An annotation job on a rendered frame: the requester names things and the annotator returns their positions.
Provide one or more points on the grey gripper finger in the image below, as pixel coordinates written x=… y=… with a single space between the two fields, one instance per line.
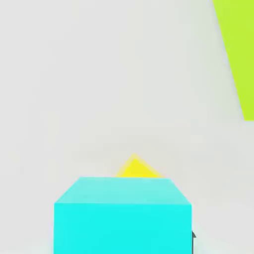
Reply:
x=193 y=243

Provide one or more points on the small cyan cube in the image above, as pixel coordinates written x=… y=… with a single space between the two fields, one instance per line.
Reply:
x=123 y=222

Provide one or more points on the large lime green box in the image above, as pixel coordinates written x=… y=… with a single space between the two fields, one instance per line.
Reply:
x=238 y=49

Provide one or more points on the small yellow cube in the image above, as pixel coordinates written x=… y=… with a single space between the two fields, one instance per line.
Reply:
x=137 y=169

